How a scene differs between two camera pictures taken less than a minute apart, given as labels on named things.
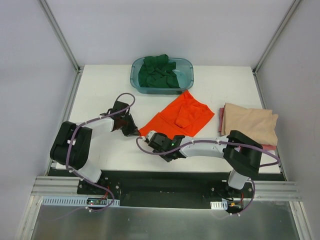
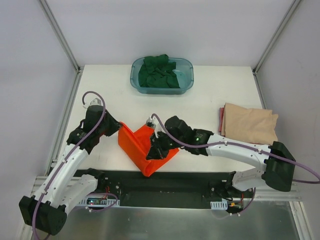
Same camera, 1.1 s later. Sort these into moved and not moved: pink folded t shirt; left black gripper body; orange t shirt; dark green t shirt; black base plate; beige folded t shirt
Moved: orange t shirt; left black gripper body
Not moved: dark green t shirt; black base plate; beige folded t shirt; pink folded t shirt
